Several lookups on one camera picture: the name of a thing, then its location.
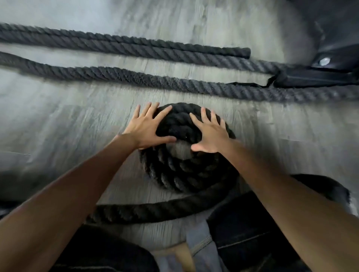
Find person's left hand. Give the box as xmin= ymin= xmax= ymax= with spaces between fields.
xmin=122 ymin=102 xmax=177 ymax=150

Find person's right hand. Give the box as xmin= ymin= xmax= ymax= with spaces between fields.
xmin=189 ymin=107 xmax=231 ymax=154

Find thick black rope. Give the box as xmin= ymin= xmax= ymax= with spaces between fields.
xmin=85 ymin=103 xmax=352 ymax=226

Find person's left forearm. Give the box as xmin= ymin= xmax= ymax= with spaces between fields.
xmin=0 ymin=133 xmax=141 ymax=272

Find person's right forearm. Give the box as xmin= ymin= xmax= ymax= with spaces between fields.
xmin=221 ymin=138 xmax=359 ymax=272

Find grey shirt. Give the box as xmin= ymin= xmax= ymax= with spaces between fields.
xmin=153 ymin=221 xmax=228 ymax=272

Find dark jeans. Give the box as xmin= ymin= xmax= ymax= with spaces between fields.
xmin=49 ymin=193 xmax=312 ymax=272

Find black metal equipment base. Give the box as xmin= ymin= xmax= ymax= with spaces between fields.
xmin=289 ymin=0 xmax=359 ymax=71

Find thick grey twisted rope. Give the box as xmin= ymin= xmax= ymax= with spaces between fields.
xmin=0 ymin=32 xmax=298 ymax=75
xmin=0 ymin=52 xmax=359 ymax=103

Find thick grey rope capped end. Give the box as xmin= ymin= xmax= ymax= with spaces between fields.
xmin=0 ymin=22 xmax=252 ymax=60

